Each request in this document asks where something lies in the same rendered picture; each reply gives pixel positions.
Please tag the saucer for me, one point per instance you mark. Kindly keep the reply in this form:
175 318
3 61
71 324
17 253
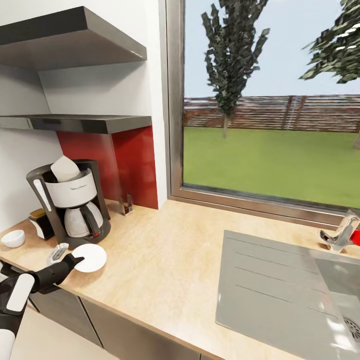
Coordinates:
94 257

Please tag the dishwasher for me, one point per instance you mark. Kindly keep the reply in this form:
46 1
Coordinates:
57 304

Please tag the coffee cup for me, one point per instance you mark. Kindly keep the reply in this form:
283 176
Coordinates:
14 239

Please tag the paper coffee filter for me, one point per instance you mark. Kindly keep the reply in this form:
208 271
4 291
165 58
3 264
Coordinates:
65 170

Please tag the bottle of coffee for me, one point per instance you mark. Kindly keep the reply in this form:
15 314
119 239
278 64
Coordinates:
41 221

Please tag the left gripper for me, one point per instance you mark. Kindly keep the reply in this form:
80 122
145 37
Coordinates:
62 269

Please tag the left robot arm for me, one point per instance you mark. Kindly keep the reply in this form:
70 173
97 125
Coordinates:
15 292

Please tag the drop in sink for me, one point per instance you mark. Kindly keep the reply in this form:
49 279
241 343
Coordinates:
300 300

